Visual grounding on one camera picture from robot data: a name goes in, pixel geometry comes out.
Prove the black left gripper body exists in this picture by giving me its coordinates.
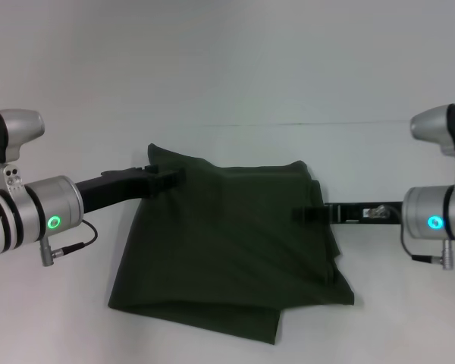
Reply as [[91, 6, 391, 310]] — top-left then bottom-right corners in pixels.
[[74, 166, 157, 214]]

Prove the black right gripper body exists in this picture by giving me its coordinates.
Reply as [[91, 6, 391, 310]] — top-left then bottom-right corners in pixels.
[[328, 200, 403, 227]]

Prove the dark green shirt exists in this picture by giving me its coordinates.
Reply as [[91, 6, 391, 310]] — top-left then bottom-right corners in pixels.
[[108, 143, 356, 347]]

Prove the right arm gripper cable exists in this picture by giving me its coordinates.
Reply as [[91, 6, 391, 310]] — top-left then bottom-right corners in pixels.
[[362, 204, 455, 271]]

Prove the arm gripper cable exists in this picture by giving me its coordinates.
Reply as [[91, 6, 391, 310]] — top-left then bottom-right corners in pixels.
[[40, 218, 99, 268], [362, 204, 455, 271]]

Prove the left arm gripper cable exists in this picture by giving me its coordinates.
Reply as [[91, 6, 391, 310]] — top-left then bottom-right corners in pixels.
[[40, 218, 99, 268]]

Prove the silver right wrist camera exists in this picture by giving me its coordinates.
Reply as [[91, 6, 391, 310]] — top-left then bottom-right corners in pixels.
[[409, 102, 455, 175]]

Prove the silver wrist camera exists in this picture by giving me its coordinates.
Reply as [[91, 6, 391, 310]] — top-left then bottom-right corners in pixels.
[[409, 102, 455, 175], [0, 108, 46, 198]]

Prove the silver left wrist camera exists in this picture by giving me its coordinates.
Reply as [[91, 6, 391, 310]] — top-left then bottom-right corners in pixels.
[[0, 108, 46, 198]]

